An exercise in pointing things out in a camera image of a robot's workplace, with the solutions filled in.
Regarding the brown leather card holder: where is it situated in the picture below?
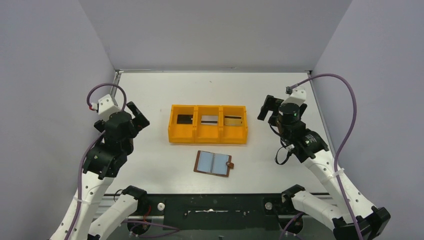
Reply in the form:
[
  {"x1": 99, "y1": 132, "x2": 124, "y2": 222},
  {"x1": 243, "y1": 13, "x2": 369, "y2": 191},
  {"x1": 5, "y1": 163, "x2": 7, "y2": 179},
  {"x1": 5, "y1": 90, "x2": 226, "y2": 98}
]
[{"x1": 193, "y1": 150, "x2": 234, "y2": 178}]

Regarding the gold numbered card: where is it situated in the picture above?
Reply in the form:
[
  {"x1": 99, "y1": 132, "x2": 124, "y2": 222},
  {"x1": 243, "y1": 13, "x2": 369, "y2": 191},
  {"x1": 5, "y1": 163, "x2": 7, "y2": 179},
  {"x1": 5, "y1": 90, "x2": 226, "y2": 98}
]
[{"x1": 223, "y1": 115, "x2": 243, "y2": 127}]

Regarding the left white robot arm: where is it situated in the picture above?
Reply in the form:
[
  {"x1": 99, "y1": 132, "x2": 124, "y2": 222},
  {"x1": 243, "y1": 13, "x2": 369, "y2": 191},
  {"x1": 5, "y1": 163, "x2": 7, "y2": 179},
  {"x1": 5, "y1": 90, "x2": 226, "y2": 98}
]
[{"x1": 50, "y1": 101, "x2": 150, "y2": 240}]

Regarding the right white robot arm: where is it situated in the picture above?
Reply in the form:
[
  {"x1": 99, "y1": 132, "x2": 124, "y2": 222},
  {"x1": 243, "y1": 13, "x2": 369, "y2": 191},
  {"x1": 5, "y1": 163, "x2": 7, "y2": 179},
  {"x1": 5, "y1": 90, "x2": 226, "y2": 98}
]
[{"x1": 257, "y1": 95, "x2": 391, "y2": 240}]

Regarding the black VIP card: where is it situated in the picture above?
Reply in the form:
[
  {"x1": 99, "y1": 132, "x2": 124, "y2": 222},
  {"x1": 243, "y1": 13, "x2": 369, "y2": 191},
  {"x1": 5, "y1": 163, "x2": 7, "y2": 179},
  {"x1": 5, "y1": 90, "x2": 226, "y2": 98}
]
[{"x1": 176, "y1": 114, "x2": 193, "y2": 125}]

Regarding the white magnetic stripe card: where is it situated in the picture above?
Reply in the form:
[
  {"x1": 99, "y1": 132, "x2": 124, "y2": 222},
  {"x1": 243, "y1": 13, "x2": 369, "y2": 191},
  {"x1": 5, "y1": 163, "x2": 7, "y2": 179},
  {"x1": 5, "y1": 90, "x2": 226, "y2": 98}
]
[{"x1": 200, "y1": 115, "x2": 219, "y2": 126}]

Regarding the left yellow bin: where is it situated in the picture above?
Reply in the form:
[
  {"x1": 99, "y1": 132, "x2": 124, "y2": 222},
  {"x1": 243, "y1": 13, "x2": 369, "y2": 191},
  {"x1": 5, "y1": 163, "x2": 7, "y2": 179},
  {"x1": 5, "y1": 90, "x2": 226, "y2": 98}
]
[{"x1": 168, "y1": 104, "x2": 196, "y2": 144}]

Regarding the yellow bin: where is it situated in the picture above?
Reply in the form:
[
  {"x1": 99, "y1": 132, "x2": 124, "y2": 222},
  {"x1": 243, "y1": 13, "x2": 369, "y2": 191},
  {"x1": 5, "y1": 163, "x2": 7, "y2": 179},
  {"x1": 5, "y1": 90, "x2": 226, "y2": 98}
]
[
  {"x1": 220, "y1": 105, "x2": 248, "y2": 145},
  {"x1": 195, "y1": 105, "x2": 221, "y2": 144},
  {"x1": 168, "y1": 104, "x2": 196, "y2": 144}
]

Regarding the right yellow bin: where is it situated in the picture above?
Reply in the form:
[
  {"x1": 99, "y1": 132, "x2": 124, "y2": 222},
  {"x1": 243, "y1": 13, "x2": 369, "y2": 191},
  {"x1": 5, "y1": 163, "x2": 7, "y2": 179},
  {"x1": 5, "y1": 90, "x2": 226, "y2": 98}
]
[{"x1": 220, "y1": 105, "x2": 248, "y2": 145}]

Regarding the middle yellow bin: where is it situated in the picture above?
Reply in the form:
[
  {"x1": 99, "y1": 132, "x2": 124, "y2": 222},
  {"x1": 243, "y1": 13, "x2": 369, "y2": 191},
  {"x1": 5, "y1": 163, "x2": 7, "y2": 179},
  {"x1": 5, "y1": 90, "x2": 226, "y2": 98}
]
[{"x1": 195, "y1": 105, "x2": 221, "y2": 144}]

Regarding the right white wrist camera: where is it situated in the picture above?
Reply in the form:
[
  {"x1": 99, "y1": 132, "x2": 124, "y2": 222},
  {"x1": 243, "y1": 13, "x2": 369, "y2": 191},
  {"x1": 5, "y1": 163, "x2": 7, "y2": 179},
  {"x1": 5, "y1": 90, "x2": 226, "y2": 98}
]
[{"x1": 283, "y1": 86, "x2": 307, "y2": 107}]

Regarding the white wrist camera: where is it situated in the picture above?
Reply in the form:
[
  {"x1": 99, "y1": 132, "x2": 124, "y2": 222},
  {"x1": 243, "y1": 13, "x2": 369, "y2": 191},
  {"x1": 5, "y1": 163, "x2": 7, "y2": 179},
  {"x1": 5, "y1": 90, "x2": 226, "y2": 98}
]
[
  {"x1": 283, "y1": 86, "x2": 307, "y2": 107},
  {"x1": 89, "y1": 94, "x2": 122, "y2": 122}
]

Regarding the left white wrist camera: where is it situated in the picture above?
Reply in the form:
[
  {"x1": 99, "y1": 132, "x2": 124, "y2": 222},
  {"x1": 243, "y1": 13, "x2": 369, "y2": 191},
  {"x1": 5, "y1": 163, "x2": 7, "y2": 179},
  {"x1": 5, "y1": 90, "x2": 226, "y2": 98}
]
[{"x1": 89, "y1": 94, "x2": 122, "y2": 122}]

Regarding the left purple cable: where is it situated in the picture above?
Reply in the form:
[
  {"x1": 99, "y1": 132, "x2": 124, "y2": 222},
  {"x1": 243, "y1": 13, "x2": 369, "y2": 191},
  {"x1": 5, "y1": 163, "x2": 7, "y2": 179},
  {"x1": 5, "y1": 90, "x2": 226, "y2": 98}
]
[{"x1": 64, "y1": 82, "x2": 128, "y2": 240}]

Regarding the purple cable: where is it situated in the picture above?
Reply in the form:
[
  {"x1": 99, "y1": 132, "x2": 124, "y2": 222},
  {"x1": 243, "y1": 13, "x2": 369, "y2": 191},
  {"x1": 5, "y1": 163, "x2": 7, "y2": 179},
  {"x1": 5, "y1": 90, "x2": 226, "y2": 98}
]
[
  {"x1": 64, "y1": 82, "x2": 128, "y2": 240},
  {"x1": 288, "y1": 73, "x2": 365, "y2": 240}
]

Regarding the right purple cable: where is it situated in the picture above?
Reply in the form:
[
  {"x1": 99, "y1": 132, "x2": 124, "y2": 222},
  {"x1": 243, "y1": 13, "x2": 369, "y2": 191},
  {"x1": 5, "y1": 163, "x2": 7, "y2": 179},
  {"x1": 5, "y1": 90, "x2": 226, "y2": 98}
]
[{"x1": 288, "y1": 73, "x2": 365, "y2": 240}]

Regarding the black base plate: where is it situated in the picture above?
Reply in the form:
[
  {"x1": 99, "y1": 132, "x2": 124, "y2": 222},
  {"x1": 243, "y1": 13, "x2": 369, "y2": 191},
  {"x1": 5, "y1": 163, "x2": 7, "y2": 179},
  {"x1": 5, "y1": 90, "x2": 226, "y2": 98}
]
[{"x1": 131, "y1": 193, "x2": 298, "y2": 231}]

